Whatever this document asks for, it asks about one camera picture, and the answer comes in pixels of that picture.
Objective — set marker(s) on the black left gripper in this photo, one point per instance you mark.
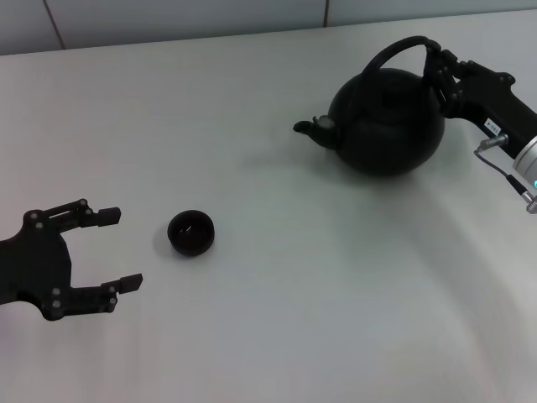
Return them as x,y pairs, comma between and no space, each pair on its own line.
38,268

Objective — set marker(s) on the black round teapot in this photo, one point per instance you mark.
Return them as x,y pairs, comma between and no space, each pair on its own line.
390,138

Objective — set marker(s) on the small black teacup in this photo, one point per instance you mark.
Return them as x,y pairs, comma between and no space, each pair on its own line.
191,241

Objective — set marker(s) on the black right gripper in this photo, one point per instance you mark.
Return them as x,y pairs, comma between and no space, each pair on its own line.
491,101

